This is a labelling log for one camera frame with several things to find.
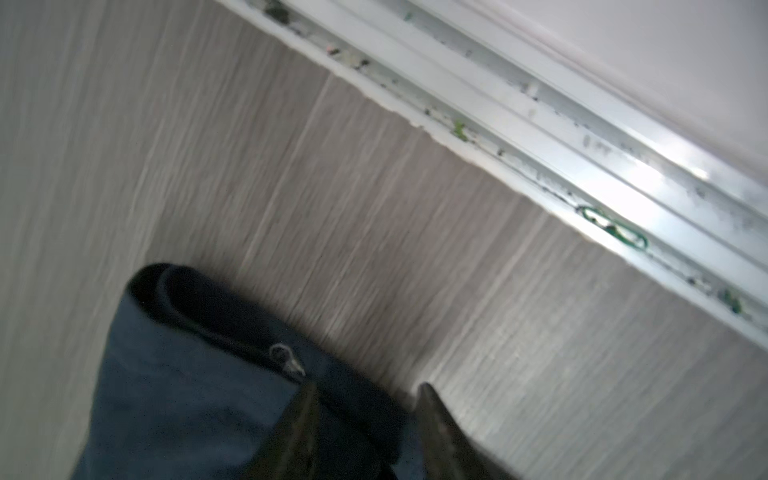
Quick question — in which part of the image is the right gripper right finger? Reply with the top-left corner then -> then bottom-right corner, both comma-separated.
415,383 -> 515,480

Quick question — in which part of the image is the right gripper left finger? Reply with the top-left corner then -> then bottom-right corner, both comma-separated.
242,382 -> 320,479

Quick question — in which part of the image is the navy tank top red trim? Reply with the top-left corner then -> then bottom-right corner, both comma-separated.
73,263 -> 425,479

